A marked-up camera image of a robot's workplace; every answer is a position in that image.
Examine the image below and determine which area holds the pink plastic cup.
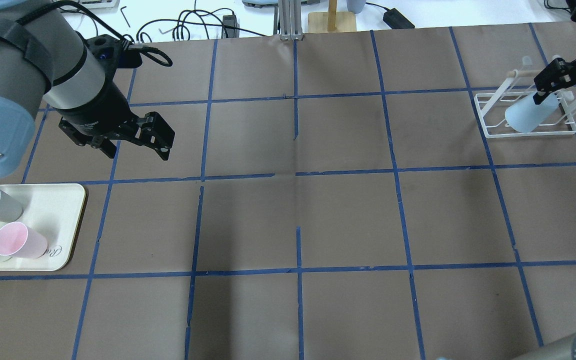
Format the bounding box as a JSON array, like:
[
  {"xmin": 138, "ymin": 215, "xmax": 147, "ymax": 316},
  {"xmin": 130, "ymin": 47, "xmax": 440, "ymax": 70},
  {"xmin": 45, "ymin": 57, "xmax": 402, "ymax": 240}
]
[{"xmin": 0, "ymin": 221, "xmax": 48, "ymax": 259}]

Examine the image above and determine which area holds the white wire cup rack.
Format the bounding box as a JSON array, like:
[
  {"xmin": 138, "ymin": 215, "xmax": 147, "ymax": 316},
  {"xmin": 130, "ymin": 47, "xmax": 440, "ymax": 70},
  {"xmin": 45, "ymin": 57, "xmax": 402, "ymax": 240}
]
[{"xmin": 473, "ymin": 55, "xmax": 576, "ymax": 139}]

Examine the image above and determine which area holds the cream serving tray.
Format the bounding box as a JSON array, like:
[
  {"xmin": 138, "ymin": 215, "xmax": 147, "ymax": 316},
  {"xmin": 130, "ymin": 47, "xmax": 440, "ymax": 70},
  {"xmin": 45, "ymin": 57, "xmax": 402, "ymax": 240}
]
[{"xmin": 0, "ymin": 183, "xmax": 87, "ymax": 272}]

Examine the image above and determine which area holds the blue cup on side table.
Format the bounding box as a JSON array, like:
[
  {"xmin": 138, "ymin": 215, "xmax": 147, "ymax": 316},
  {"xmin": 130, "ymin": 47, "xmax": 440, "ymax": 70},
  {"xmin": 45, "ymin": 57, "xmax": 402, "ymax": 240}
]
[{"xmin": 346, "ymin": 0, "xmax": 367, "ymax": 14}]

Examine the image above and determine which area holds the light blue plastic cup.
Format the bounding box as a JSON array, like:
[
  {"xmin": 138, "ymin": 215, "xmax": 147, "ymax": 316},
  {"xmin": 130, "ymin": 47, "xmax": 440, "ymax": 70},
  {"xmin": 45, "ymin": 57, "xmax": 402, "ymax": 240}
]
[{"xmin": 504, "ymin": 91, "xmax": 559, "ymax": 133}]

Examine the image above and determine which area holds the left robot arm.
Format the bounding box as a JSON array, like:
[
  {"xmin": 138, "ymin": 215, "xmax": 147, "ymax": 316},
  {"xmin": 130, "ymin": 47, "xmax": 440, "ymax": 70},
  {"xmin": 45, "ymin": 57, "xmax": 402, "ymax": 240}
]
[{"xmin": 0, "ymin": 0, "xmax": 175, "ymax": 178}]

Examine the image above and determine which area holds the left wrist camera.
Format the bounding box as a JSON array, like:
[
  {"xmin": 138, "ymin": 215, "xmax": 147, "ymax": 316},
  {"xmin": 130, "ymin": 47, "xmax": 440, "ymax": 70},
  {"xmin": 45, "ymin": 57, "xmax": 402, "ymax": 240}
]
[{"xmin": 83, "ymin": 34, "xmax": 143, "ymax": 72}]

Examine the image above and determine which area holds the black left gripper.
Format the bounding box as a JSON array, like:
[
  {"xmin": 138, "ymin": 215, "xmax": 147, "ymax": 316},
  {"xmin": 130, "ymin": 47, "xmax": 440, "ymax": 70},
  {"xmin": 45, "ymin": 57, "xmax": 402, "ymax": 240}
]
[{"xmin": 58, "ymin": 79, "xmax": 176, "ymax": 161}]

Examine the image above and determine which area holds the aluminium frame post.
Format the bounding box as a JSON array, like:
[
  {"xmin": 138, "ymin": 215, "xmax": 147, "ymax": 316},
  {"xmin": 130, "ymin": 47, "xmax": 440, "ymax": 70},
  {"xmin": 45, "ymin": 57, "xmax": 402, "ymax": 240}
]
[{"xmin": 277, "ymin": 0, "xmax": 304, "ymax": 41}]

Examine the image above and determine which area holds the wooden mug tree stand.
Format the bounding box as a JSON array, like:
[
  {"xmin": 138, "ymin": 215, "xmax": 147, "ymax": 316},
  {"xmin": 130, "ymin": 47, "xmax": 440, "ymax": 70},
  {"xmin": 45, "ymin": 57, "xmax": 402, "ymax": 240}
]
[{"xmin": 306, "ymin": 0, "xmax": 357, "ymax": 34}]

